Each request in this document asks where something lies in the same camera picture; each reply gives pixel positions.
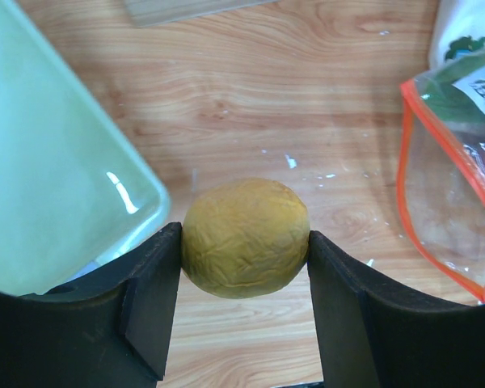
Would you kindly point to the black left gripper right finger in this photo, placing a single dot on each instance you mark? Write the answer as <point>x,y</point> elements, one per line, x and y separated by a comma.
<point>373,331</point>

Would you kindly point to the wooden clothes rack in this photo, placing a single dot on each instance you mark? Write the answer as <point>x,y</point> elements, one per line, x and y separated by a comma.
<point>146,13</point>

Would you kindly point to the cartoon print children's garment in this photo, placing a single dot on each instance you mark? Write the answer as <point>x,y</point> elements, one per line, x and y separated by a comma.
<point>459,29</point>

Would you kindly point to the light green plastic basket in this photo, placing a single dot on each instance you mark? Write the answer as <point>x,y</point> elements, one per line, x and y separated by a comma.
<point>74,192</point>

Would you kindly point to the clear zip top bag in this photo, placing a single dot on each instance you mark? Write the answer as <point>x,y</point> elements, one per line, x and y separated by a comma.
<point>441,174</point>

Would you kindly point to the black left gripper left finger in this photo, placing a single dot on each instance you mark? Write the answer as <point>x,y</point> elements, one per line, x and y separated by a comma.
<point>109,328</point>

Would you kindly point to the yellow plush fruit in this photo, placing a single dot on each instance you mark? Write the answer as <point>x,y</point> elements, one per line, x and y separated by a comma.
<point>245,238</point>

